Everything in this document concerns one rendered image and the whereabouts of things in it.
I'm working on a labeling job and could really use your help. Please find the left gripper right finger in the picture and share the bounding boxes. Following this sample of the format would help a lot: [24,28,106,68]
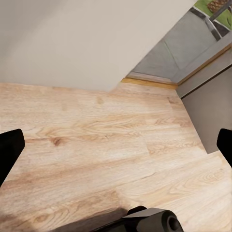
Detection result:
[217,128,232,167]

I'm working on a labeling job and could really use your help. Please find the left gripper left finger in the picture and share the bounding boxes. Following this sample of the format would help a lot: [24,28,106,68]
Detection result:
[0,129,25,187]

